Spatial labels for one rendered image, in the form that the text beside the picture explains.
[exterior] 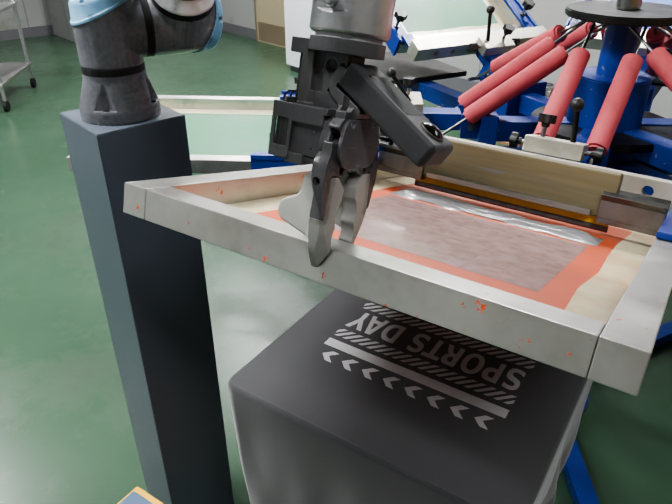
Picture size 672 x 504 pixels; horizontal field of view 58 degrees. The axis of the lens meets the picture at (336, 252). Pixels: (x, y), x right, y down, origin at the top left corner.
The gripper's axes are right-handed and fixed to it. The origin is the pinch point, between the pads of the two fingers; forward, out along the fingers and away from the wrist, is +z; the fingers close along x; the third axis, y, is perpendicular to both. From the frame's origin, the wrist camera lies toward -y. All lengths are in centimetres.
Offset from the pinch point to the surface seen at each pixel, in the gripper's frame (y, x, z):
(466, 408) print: -9.7, -26.1, 25.0
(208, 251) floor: 175, -176, 81
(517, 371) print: -13.1, -37.1, 21.9
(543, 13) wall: 116, -480, -83
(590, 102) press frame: 3, -130, -19
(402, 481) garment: -7.5, -12.3, 30.4
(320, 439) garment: 5.0, -12.3, 30.3
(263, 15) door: 485, -583, -66
